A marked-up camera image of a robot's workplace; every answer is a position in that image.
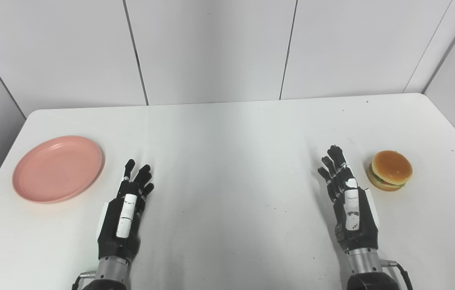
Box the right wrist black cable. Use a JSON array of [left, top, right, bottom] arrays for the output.
[[381, 260, 414, 290]]

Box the toy hamburger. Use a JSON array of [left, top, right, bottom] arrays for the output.
[[368, 150, 413, 192]]

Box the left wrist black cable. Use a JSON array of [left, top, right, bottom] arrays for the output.
[[71, 271, 96, 290]]

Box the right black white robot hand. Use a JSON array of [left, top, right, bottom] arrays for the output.
[[318, 145, 380, 254]]

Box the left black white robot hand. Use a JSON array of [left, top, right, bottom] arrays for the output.
[[97, 159, 155, 262]]

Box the pink round plate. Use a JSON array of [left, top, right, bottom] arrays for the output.
[[12, 135, 105, 204]]

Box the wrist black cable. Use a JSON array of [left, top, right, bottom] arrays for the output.
[[71, 271, 96, 290], [381, 260, 414, 290]]

